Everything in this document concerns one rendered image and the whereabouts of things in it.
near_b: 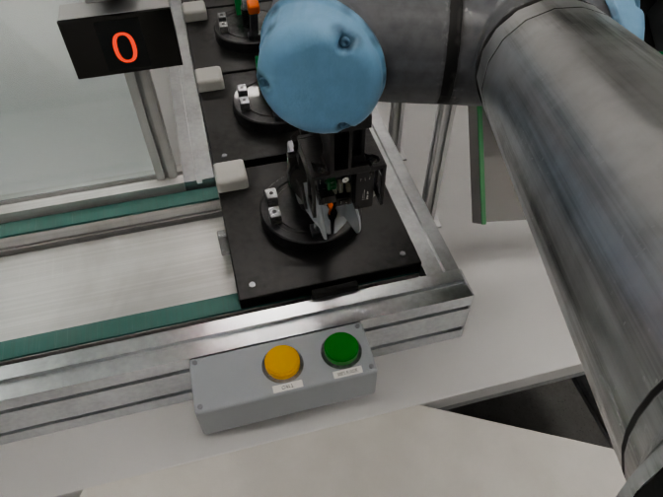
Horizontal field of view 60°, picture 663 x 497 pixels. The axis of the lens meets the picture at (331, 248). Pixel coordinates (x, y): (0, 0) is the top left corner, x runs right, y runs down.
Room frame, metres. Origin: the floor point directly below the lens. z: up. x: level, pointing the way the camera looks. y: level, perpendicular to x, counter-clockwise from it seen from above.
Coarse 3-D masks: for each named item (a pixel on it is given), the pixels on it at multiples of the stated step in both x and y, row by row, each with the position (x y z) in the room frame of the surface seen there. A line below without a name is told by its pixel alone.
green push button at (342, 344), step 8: (336, 336) 0.36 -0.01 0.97; (344, 336) 0.36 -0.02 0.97; (352, 336) 0.36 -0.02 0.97; (328, 344) 0.35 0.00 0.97; (336, 344) 0.35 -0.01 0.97; (344, 344) 0.35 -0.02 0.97; (352, 344) 0.35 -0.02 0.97; (328, 352) 0.34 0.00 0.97; (336, 352) 0.34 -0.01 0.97; (344, 352) 0.34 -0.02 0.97; (352, 352) 0.34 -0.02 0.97; (336, 360) 0.33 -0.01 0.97; (344, 360) 0.33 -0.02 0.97; (352, 360) 0.33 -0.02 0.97
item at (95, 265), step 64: (64, 192) 0.61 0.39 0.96; (128, 192) 0.61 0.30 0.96; (192, 192) 0.62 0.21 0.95; (0, 256) 0.53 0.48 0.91; (64, 256) 0.53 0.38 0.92; (128, 256) 0.53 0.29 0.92; (192, 256) 0.53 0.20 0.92; (0, 320) 0.42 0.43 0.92; (64, 320) 0.42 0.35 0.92; (128, 320) 0.40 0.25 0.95; (192, 320) 0.40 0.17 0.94
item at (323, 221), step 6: (306, 186) 0.44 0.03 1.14; (306, 192) 0.44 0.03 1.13; (306, 198) 0.44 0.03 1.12; (318, 204) 0.42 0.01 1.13; (306, 210) 0.44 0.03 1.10; (318, 210) 0.42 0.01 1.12; (324, 210) 0.44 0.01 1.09; (312, 216) 0.44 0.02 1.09; (318, 216) 0.42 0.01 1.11; (324, 216) 0.44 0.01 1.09; (318, 222) 0.43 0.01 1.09; (324, 222) 0.41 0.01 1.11; (330, 222) 0.45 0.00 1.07; (324, 228) 0.40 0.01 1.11; (330, 228) 0.45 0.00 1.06; (324, 234) 0.40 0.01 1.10; (330, 234) 0.45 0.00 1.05
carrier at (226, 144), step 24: (216, 72) 0.88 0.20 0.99; (240, 72) 0.91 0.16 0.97; (216, 96) 0.84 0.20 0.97; (240, 96) 0.80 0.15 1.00; (216, 120) 0.77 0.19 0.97; (240, 120) 0.76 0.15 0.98; (264, 120) 0.74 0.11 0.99; (216, 144) 0.71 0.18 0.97; (240, 144) 0.71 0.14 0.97; (264, 144) 0.71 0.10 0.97
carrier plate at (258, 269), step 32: (224, 192) 0.60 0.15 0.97; (256, 192) 0.60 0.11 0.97; (384, 192) 0.60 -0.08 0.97; (224, 224) 0.54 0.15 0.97; (256, 224) 0.54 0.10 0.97; (384, 224) 0.54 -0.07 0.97; (256, 256) 0.48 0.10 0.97; (288, 256) 0.48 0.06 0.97; (320, 256) 0.48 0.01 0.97; (352, 256) 0.48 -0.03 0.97; (384, 256) 0.48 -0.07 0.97; (416, 256) 0.48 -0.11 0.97; (256, 288) 0.43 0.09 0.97; (288, 288) 0.43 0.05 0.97
